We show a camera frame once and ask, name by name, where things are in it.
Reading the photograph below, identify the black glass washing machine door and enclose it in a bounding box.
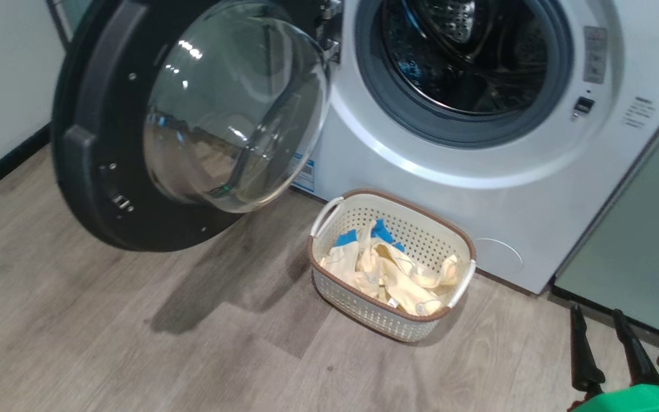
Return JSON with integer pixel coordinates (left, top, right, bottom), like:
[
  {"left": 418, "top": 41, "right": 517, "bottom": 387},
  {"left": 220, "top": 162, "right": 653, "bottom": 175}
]
[{"left": 50, "top": 0, "right": 343, "bottom": 253}]

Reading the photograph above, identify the blue energy label sticker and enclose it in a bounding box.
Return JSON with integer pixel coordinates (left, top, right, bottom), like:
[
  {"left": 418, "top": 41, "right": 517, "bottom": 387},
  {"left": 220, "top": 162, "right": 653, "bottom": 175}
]
[{"left": 290, "top": 157, "right": 316, "bottom": 195}]

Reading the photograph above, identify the large teal cabinet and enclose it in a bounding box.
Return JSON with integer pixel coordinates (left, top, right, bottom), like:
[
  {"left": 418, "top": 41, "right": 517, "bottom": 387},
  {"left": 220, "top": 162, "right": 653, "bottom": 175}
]
[{"left": 551, "top": 92, "right": 659, "bottom": 348}]

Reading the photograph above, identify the grey warning sticker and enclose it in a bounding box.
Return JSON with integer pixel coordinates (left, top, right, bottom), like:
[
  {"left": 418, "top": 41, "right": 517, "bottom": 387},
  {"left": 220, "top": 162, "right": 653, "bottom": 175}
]
[{"left": 583, "top": 25, "right": 609, "bottom": 86}]

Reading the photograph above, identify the cream perforated laundry basket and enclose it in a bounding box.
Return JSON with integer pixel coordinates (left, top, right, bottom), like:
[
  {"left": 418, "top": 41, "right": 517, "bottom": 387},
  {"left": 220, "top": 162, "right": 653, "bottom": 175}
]
[{"left": 307, "top": 188, "right": 478, "bottom": 343}]

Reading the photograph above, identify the black baseboard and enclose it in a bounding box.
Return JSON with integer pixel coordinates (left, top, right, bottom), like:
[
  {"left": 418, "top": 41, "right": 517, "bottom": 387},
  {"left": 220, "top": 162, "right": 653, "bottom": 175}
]
[{"left": 0, "top": 122, "right": 51, "bottom": 210}]

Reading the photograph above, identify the cream garment with blue trim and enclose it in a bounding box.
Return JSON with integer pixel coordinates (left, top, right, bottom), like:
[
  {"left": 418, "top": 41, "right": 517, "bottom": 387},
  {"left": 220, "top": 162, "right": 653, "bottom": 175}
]
[{"left": 320, "top": 219, "right": 407, "bottom": 301}]

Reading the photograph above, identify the white washing machine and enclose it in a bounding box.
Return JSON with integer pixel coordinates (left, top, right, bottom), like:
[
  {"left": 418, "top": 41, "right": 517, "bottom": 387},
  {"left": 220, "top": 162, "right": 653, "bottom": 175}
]
[{"left": 291, "top": 0, "right": 659, "bottom": 296}]

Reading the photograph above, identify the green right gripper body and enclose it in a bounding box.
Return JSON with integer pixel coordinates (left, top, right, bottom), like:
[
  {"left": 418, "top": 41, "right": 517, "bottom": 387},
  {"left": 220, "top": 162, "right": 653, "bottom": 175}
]
[{"left": 569, "top": 383, "right": 659, "bottom": 412}]

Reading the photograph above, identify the black door latch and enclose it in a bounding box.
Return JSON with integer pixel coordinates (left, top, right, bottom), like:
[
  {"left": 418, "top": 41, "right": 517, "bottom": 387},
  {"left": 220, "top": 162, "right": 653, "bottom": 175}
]
[{"left": 572, "top": 96, "right": 597, "bottom": 121}]

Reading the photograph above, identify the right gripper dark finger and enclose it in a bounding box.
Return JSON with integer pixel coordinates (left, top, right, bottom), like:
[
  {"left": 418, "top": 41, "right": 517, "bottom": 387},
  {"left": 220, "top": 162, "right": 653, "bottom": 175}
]
[
  {"left": 612, "top": 308, "right": 659, "bottom": 386},
  {"left": 569, "top": 304, "right": 606, "bottom": 396}
]

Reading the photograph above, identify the round filter cover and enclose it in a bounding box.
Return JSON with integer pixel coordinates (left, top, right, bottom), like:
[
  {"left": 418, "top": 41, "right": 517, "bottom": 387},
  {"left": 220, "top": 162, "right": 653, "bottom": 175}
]
[{"left": 471, "top": 237, "right": 525, "bottom": 276}]

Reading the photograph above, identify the printed text label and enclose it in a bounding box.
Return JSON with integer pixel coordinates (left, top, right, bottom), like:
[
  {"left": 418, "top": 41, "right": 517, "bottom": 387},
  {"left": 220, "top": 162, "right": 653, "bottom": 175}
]
[{"left": 621, "top": 96, "right": 657, "bottom": 130}]

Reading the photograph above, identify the small teal cabinet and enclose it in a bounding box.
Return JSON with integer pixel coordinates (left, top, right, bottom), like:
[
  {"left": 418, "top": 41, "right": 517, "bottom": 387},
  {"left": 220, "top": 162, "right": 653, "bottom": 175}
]
[{"left": 45, "top": 0, "right": 94, "bottom": 51}]

